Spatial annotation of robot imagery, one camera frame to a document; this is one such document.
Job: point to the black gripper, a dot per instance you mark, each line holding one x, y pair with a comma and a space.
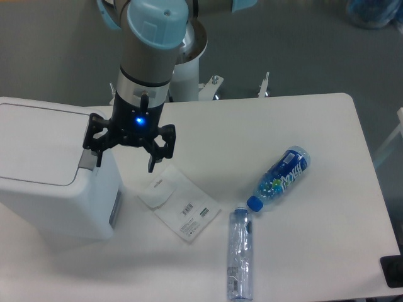
129, 126

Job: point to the white trash can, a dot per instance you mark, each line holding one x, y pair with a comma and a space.
48, 178

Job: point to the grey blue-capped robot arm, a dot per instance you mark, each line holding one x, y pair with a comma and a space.
153, 34

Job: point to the white plastic package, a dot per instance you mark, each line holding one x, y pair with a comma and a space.
179, 203

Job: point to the blue labelled plastic bottle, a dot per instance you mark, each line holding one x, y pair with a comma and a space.
273, 185

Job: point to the clear crushed plastic bottle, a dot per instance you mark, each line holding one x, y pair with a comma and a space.
240, 255

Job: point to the blue plastic bag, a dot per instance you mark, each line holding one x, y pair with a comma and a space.
372, 14

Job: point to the black device at table edge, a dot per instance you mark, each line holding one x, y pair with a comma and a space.
392, 270

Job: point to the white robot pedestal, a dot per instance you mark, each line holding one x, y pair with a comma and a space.
184, 85

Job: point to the white metal base frame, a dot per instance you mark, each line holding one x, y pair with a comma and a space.
210, 91

